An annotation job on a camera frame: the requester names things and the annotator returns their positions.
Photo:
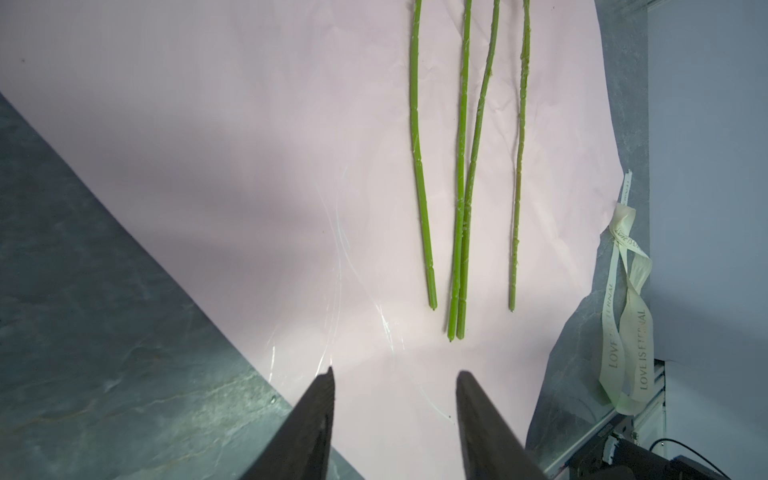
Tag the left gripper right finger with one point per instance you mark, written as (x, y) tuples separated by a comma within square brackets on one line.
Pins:
[(489, 448)]

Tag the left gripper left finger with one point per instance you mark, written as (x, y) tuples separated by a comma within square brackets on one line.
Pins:
[(301, 447)]

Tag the dark pink rose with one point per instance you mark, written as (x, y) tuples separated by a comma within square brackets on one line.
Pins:
[(452, 329)]

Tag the pink purple wrapping paper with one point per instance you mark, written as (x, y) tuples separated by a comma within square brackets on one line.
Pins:
[(260, 151)]

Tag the white rose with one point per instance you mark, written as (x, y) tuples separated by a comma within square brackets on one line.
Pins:
[(524, 80)]

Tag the cream rose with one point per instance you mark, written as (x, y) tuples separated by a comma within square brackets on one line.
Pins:
[(417, 156)]

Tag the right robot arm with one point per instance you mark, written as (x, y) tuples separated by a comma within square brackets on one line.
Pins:
[(612, 453)]

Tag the cream printed ribbon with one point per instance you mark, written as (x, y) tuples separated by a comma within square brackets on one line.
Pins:
[(627, 362)]

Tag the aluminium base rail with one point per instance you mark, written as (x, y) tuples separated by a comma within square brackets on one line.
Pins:
[(574, 435)]

